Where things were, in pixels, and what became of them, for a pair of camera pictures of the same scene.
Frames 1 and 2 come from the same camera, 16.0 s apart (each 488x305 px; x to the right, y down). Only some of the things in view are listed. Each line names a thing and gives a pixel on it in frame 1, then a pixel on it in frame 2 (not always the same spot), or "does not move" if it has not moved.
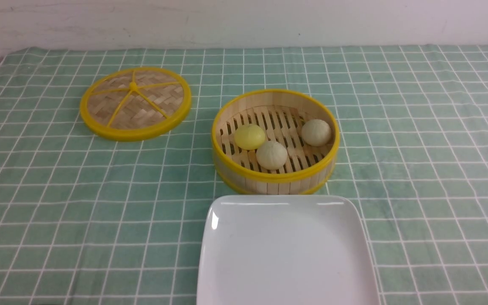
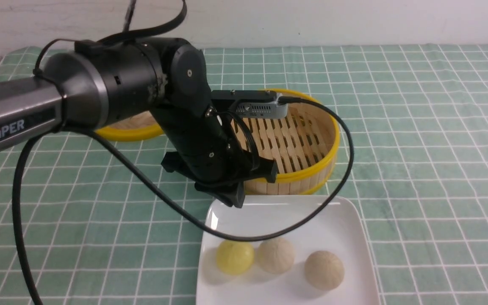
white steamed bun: (271, 155) -> (275, 256)
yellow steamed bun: (249, 137) -> (235, 257)
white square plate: (286, 250) does not move
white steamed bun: (316, 132) -> (324, 270)
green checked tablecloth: (63, 216) does not move
